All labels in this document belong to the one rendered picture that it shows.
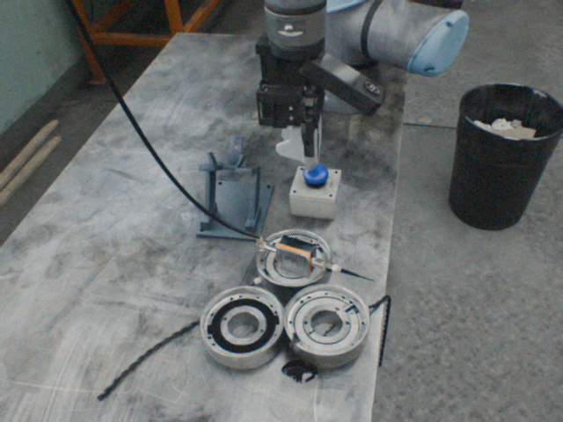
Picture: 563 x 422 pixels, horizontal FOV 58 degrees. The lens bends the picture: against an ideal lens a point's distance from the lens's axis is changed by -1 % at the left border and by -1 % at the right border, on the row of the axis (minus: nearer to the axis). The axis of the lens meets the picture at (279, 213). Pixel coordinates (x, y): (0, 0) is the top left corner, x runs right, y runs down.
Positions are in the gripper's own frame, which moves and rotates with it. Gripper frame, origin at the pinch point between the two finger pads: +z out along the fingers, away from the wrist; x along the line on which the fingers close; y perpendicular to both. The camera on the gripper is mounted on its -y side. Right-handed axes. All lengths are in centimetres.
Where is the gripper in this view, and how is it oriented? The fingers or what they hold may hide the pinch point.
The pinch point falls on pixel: (315, 163)
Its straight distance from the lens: 78.7
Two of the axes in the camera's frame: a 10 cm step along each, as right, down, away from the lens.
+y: -9.7, -1.2, 2.0
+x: -2.3, 6.8, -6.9
